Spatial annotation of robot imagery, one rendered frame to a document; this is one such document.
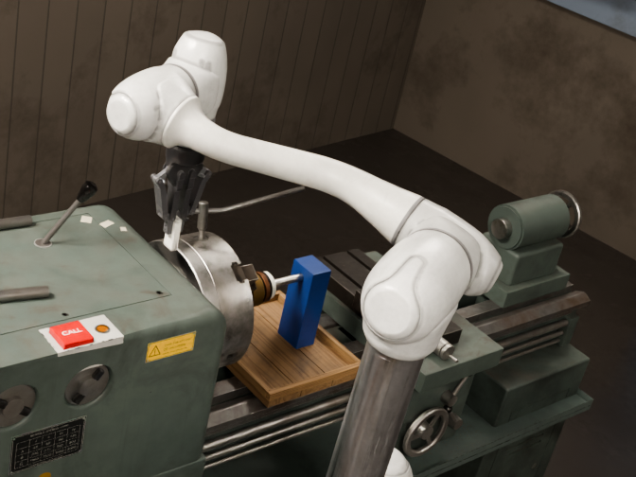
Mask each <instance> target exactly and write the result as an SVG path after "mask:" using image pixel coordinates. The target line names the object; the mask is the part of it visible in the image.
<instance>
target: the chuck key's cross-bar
mask: <svg viewBox="0 0 636 477"><path fill-rule="evenodd" d="M304 190H305V187H304V186H303V185H302V186H299V187H295V188H292V189H288V190H285V191H281V192H277V193H275V194H271V195H268V196H264V197H260V198H257V199H253V200H250V201H247V202H243V203H237V204H233V205H230V206H226V207H223V208H208V214H215V213H226V212H229V211H233V210H236V209H240V208H243V207H246V206H250V205H253V204H257V203H263V202H267V201H269V200H273V199H277V198H280V197H284V196H287V195H291V194H294V193H297V192H301V191H304Z"/></svg>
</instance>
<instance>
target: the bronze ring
mask: <svg viewBox="0 0 636 477"><path fill-rule="evenodd" d="M256 275H257V277H258V280H257V281H256V287H257V289H256V290H255V291H253V292H252V296H253V301H254V307H255V306H259V305H260V304H261V303H264V302H266V301H269V300H270V299H271V297H272V294H273V285H272V282H271V279H270V277H269V276H268V275H267V274H266V273H264V272H262V271H259V272H256Z"/></svg>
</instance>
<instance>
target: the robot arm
mask: <svg viewBox="0 0 636 477"><path fill-rule="evenodd" d="M226 75H227V53H226V47H225V43H224V41H223V40H222V39H221V38H219V37H218V36H217V35H215V34H213V33H210V32H207V31H201V30H192V31H186V32H185V33H184V34H183V35H182V37H181V38H180V39H179V41H178V43H177V44H176V45H175V47H174V49H173V53H172V57H169V58H168V60H167V61H166V62H165V63H164V64H163V65H161V66H154V67H151V68H148V69H145V70H143V71H140V72H138V73H136V74H134V75H132V76H130V77H128V78H127V79H124V80H123V81H122V82H120V83H119V84H118V85H117V86H116V88H115V89H114V90H113V92H112V95H111V96H110V99H109V101H108V105H107V111H106V113H107V118H108V121H109V123H110V125H111V127H112V129H113V130H114V131H115V132H116V133H117V134H119V135H120V136H122V137H125V138H127V139H131V140H135V141H141V140H143V141H145V142H151V143H155V144H159V145H162V146H165V147H166V162H165V163H164V165H163V170H162V171H161V172H159V173H158V174H157V175H156V174H155V173H153V174H152V175H151V176H150V178H151V179H152V181H153V183H154V192H155V202H156V213H157V215H159V216H160V217H161V218H162V219H163V220H164V221H165V222H164V228H163V230H164V232H165V239H164V245H165V246H166V247H168V248H169V250H170V251H176V250H177V248H178V242H179V236H180V232H183V229H184V223H185V221H188V217H187V216H188V215H191V216H192V215H194V213H195V211H196V208H197V206H198V203H199V200H200V198H201V196H202V194H203V189H204V187H205V184H206V182H207V181H208V179H209V178H210V176H211V175H212V171H210V170H209V169H208V168H207V167H205V166H204V165H203V161H204V157H205V156H208V157H210V158H212V159H215V160H218V161H220V162H223V163H225V164H229V165H232V166H235V167H238V168H244V169H248V170H251V171H254V172H257V173H261V174H265V175H268V176H272V177H275V178H278V179H281V180H285V181H288V182H292V183H295V184H299V185H301V186H307V187H311V188H314V189H317V190H320V191H323V192H325V193H327V194H329V195H332V196H334V197H336V198H338V199H340V200H341V201H343V202H345V203H347V204H348V205H350V206H351V207H352V208H354V209H355V210H356V211H357V212H358V213H359V214H361V215H362V216H363V217H364V218H365V219H366V220H367V221H368V222H369V223H370V224H371V225H373V226H374V227H375V228H376V229H377V230H378V231H379V232H380V233H381V234H382V235H383V236H384V237H385V238H386V239H387V240H388V241H389V242H390V243H391V244H392V245H394V247H393V248H391V249H390V250H389V251H388V252H387V253H386V254H385V255H384V256H383V257H382V258H381V259H380V261H379V262H378V263H377V264H376V265H375V267H374V268H373V269H372V271H371V272H370V273H369V275H368V276H367V278H366V280H365V282H364V284H363V287H362V296H361V310H362V328H363V332H364V335H365V337H366V340H367V341H366V345H365V348H364V351H363V354H362V359H361V363H360V366H359V369H358V372H357V376H356V378H355V381H354V385H353V388H352V391H351V395H350V398H349V401H348V404H347V407H346V410H345V414H344V419H343V423H342V426H341V429H340V432H339V435H338V438H337V441H336V445H335V448H334V451H333V454H332V457H331V460H330V464H329V467H328V470H327V476H326V477H413V473H412V469H411V466H410V464H409V462H408V461H407V460H406V459H405V457H404V456H403V454H402V453H401V452H400V451H399V450H397V449H395V445H396V443H397V440H398V435H399V432H400V429H401V426H402V423H403V420H404V417H405V415H406V412H407V409H408V406H409V403H410V400H411V397H412V394H413V391H414V389H415V384H416V381H417V378H418V375H419V372H420V369H421V366H422V363H423V361H424V358H425V357H427V356H428V355H430V354H431V353H432V352H434V350H435V349H436V348H437V346H438V344H439V342H440V340H441V338H442V336H443V334H444V332H445V330H446V328H447V326H448V324H449V323H450V321H451V318H452V316H453V314H454V313H455V312H456V310H457V307H458V302H459V301H460V299H461V297H462V296H463V294H464V295H467V296H477V295H482V294H483V293H486V292H489V291H490V289H491V288H492V286H493V285H494V283H495V282H496V280H497V278H498V276H499V274H500V272H501V270H502V268H503V263H502V258H501V256H500V255H499V253H498V252H497V250H496V249H495V248H494V246H493V245H492V244H491V243H490V241H489V240H488V239H487V238H486V237H485V236H484V235H483V234H482V233H481V232H479V231H478V230H477V229H476V228H474V227H473V226H472V225H470V224H469V223H467V222H466V221H464V220H463V219H461V218H460V217H458V216H457V215H455V214H453V213H452V212H450V211H449V210H448V209H447V208H445V207H442V206H440V205H438V204H436V203H433V202H431V201H429V200H427V199H425V198H424V197H422V196H420V195H417V194H415V193H413V192H411V191H408V190H405V189H403V188H401V187H398V186H396V185H392V184H390V183H388V182H386V181H383V180H382V179H380V178H378V177H376V176H374V175H372V174H369V173H367V172H365V171H363V170H361V169H359V168H355V167H353V166H350V165H349V164H346V163H343V162H341V161H338V160H335V159H332V158H329V157H325V156H323V155H319V154H315V153H311V152H307V151H303V150H297V149H293V148H289V147H285V146H281V145H277V144H274V143H270V142H266V141H262V140H258V139H254V138H251V137H247V136H243V135H240V134H237V133H234V132H229V131H227V130H226V129H224V128H222V127H220V126H218V125H217V124H215V120H216V113H217V110H218V109H219V107H220V105H221V100H222V97H223V93H224V88H225V83H226ZM166 177H167V178H168V194H167V190H166V186H165V183H166Z"/></svg>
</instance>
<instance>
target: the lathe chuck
mask: <svg viewBox="0 0 636 477"><path fill-rule="evenodd" d="M198 236H199V232H196V233H191V234H185V235H181V236H179V239H180V240H182V241H184V242H185V243H187V244H188V245H189V246H190V247H191V248H193V249H194V251H195V252H196V253H197V254H198V255H199V256H200V258H201V259H202V261H203V263H204V265H205V266H206V268H207V270H208V271H209V273H210V275H211V278H212V280H213V283H214V286H215V289H216V292H217V296H218V299H219V304H220V310H221V313H222V314H223V316H224V318H225V321H226V332H225V337H224V342H223V347H222V352H221V360H220V365H219V368H220V367H223V366H226V365H229V364H233V363H235V362H237V361H239V360H240V359H241V358H242V357H243V355H244V354H245V352H246V351H247V349H248V347H249V344H250V342H251V339H252V335H253V330H254V320H255V313H254V301H253V296H252V291H251V287H250V284H249V280H248V279H245V280H243V281H242V282H243V283H241V284H240V283H239V281H237V280H236V277H235V275H234V272H233V270H232V268H231V266H232V264H233V263H236V265H240V264H241V262H240V260H239V258H238V256H237V255H236V253H235V252H234V250H233V249H232V248H231V247H230V246H229V245H228V243H227V242H226V241H224V240H223V239H222V238H220V237H219V236H217V235H216V234H213V233H211V232H206V231H205V232H204V236H205V237H207V238H208V240H207V241H199V240H196V239H194V238H195V237H198ZM232 352H237V354H236V356H235V357H234V358H232V359H230V360H228V361H224V358H225V357H226V356H227V355H228V354H230V353H232Z"/></svg>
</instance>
